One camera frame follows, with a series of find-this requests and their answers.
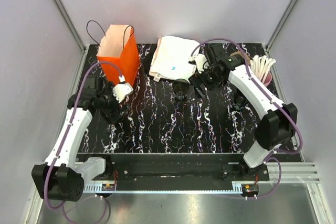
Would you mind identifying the white wooden stir sticks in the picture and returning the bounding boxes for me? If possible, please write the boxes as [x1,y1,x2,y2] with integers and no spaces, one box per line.
[250,55,276,83]

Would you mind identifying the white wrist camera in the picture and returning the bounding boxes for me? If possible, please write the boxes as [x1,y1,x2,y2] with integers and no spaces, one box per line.
[112,76,133,103]
[188,54,209,73]

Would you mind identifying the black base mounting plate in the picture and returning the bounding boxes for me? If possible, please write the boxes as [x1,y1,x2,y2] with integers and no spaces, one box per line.
[78,153,269,192]

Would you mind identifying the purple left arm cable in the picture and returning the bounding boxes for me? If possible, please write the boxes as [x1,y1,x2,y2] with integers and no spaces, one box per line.
[43,61,124,222]

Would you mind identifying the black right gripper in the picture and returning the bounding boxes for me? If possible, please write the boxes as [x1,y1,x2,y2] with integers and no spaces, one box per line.
[188,63,224,100]

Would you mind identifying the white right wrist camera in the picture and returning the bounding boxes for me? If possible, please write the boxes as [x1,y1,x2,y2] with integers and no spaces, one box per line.
[188,54,209,73]

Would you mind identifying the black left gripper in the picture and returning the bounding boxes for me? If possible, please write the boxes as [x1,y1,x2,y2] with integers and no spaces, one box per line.
[97,81,130,122]

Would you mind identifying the black printed paper cup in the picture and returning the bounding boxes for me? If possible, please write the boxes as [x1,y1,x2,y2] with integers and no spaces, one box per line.
[172,79,190,100]

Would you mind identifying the orange paper bag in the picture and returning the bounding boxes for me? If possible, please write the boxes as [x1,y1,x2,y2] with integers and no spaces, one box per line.
[97,24,140,86]

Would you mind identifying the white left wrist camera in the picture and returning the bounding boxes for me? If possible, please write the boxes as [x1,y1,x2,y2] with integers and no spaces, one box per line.
[112,76,133,103]

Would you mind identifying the pink cup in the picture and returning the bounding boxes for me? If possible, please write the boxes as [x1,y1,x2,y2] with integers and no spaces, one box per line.
[259,71,272,87]

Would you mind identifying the white folded towel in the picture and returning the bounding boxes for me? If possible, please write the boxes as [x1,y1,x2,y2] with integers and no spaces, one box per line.
[149,36,199,81]

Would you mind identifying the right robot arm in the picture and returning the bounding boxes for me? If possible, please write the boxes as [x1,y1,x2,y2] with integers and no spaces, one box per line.
[188,45,298,180]

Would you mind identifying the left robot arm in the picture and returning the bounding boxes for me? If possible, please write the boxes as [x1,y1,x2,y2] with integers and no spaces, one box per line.
[32,76,133,201]

